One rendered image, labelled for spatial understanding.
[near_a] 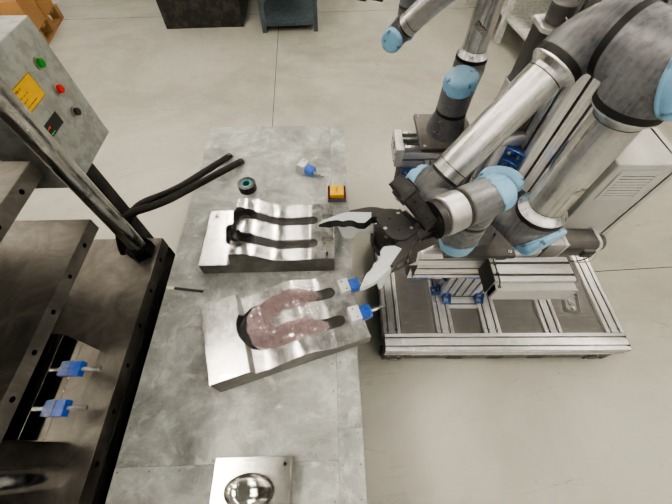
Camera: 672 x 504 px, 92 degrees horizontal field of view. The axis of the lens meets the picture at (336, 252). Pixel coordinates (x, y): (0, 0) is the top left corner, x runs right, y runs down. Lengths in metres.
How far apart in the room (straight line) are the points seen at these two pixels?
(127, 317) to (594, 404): 2.27
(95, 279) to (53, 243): 0.26
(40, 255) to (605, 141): 1.47
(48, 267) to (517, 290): 1.45
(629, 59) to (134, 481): 1.42
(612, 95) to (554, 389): 1.75
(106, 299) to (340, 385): 0.91
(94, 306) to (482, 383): 1.86
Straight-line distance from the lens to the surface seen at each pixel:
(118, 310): 1.43
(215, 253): 1.30
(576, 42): 0.76
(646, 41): 0.73
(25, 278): 1.33
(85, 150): 1.49
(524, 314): 2.08
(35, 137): 1.15
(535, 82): 0.76
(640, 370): 2.58
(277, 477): 1.03
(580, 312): 2.22
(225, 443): 1.14
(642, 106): 0.74
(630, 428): 2.42
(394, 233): 0.53
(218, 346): 1.08
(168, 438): 1.20
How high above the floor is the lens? 1.89
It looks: 57 degrees down
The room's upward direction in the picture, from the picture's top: straight up
